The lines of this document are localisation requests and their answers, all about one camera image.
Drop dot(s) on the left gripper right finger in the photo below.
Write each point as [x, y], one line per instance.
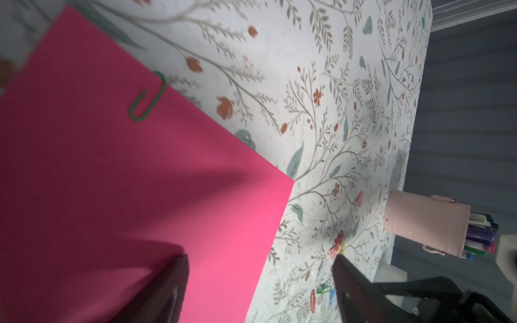
[360, 300]

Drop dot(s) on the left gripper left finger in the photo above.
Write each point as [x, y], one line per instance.
[162, 299]

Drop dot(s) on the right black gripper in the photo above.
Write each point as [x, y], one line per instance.
[441, 300]

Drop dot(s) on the magenta paper sheet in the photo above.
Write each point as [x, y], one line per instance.
[107, 175]

